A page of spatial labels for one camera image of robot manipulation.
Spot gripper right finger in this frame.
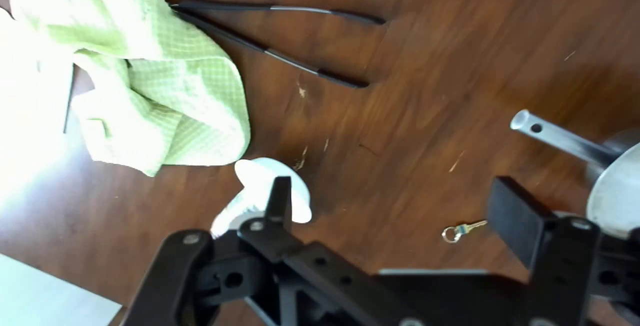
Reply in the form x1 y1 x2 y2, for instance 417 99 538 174
487 176 640 326

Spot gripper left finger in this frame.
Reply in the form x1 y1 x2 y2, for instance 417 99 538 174
120 176 427 326

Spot black and silver tongs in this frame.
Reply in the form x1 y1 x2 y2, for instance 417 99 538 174
170 0 387 89

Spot light green checked cloth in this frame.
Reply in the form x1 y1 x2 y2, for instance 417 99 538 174
0 0 251 177

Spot silver metal pot with handle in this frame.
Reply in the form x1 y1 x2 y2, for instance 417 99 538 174
509 109 640 240

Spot small key with ring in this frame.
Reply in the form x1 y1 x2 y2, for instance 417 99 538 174
441 219 489 244

